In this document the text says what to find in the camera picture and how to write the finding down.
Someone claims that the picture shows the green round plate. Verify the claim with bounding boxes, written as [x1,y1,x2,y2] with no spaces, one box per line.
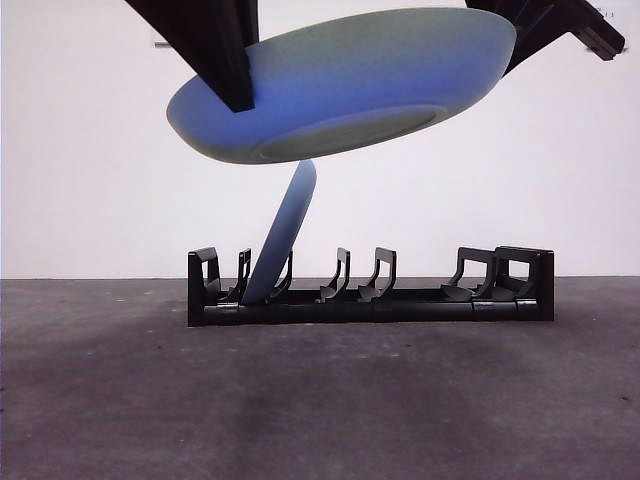
[167,6,519,167]

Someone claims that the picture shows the blue round plate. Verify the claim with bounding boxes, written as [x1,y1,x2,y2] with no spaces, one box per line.
[241,160,319,305]

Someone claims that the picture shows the black plate rack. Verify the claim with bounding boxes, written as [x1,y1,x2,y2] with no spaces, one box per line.
[186,245,556,328]

